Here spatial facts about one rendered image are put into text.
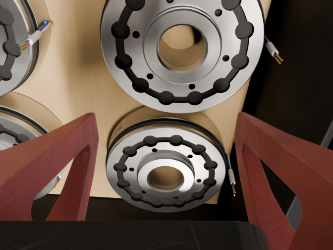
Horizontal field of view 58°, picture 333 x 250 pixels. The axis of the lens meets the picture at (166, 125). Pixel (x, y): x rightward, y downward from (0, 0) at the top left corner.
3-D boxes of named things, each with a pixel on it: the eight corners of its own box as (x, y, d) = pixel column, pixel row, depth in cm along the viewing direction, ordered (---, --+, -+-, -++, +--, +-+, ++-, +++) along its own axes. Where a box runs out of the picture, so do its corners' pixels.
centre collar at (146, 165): (194, 193, 27) (195, 198, 26) (139, 194, 27) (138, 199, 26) (194, 151, 24) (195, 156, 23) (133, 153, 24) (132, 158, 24)
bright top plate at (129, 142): (221, 207, 29) (222, 212, 28) (116, 208, 29) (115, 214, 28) (229, 120, 23) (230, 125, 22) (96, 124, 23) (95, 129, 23)
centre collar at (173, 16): (217, 81, 20) (218, 86, 20) (144, 81, 20) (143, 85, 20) (225, 4, 17) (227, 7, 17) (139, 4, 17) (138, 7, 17)
